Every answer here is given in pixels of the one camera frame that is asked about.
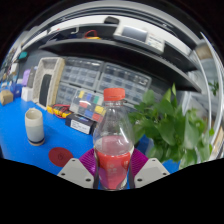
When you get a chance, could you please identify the small cardboard box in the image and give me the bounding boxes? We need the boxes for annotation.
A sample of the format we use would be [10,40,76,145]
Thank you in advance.
[0,89,14,106]

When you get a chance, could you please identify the purple plastic object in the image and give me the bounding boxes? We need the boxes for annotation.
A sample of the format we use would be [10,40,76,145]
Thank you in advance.
[21,69,32,86]

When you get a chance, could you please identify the small white box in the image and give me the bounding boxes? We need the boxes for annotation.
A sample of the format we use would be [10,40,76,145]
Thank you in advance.
[20,86,34,102]

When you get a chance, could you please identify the teal small object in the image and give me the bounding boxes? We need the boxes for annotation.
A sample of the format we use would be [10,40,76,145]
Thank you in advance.
[18,50,29,61]

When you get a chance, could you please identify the grey upright block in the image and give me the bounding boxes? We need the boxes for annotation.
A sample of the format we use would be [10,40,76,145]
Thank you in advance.
[26,66,38,88]

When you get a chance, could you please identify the black desk shelf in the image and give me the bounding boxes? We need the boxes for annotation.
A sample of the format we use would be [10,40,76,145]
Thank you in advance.
[19,23,203,94]

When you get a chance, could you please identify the clear bottle with red drink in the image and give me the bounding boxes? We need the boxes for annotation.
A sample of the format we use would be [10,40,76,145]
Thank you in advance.
[92,87,136,191]

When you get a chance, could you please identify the yellow multimeter with red leads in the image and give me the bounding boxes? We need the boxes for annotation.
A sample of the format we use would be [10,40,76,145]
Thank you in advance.
[46,103,72,120]

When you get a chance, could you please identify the beige ceramic cup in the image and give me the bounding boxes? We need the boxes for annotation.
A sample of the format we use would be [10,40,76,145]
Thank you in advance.
[24,107,46,147]

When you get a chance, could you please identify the flat round red coaster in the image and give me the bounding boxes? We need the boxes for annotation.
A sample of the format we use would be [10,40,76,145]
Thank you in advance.
[48,146,74,168]

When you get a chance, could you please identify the grey small-parts drawer cabinet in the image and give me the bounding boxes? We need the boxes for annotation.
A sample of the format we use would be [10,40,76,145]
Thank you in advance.
[54,82,81,107]
[61,57,105,91]
[96,62,153,106]

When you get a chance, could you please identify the white shelf unit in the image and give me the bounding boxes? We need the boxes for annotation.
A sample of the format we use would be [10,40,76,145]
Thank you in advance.
[194,31,224,161]

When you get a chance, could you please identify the white bench oscilloscope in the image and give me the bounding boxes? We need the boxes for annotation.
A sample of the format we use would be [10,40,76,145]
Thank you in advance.
[113,24,166,55]

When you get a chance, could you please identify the black rounded device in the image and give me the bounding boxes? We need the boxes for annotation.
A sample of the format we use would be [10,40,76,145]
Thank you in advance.
[103,15,120,26]

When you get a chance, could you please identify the white perforated frame box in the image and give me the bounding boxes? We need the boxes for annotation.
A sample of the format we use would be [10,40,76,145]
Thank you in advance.
[31,56,66,111]

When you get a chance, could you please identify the yellow tool with red cable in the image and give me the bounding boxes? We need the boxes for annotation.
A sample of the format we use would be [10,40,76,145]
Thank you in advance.
[83,29,101,41]

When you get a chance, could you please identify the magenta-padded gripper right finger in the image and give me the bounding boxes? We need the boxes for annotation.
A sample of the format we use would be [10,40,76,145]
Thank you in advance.
[128,148,171,190]

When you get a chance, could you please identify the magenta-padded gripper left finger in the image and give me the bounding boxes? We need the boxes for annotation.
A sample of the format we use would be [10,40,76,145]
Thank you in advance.
[57,148,100,190]

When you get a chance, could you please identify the green potted plant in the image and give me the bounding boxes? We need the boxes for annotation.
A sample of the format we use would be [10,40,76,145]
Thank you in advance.
[128,83,216,171]

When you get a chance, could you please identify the black box with white label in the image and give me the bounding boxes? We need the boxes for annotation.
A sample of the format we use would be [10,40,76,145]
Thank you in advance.
[64,113,98,136]

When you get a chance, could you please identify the blue plastic container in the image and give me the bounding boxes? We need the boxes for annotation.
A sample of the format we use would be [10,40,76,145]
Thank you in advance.
[9,83,24,98]

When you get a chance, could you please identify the clear box with coloured compartments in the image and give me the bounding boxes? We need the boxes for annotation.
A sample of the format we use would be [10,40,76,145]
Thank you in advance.
[69,88,108,124]

